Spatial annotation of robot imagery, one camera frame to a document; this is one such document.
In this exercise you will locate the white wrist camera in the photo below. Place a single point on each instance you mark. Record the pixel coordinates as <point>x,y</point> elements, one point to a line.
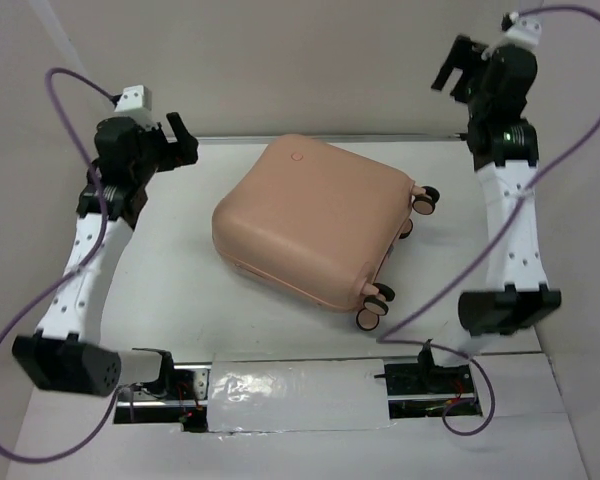
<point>136,103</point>
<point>518,31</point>

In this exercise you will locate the white taped cover sheet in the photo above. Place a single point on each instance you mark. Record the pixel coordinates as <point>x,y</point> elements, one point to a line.
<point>296,396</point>

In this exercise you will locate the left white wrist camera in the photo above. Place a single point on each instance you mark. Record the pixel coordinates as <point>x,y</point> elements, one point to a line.
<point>136,103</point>

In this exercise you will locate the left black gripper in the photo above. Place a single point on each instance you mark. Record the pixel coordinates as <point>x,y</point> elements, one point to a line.
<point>178,154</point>

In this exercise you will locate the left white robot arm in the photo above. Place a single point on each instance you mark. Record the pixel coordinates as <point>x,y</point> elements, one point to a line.
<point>64,353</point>

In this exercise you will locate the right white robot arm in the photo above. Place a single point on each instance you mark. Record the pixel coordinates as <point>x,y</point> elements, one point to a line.
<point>516,295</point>

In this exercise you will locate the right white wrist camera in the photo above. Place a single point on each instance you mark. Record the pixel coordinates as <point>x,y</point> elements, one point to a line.
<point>518,31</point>

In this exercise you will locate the pink suitcase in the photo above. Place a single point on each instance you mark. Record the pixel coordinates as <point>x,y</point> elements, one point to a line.
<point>320,222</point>

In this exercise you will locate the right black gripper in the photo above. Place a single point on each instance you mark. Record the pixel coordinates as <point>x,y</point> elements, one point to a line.
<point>466,67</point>

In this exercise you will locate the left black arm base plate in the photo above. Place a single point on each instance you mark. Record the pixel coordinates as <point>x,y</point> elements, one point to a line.
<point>184,404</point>

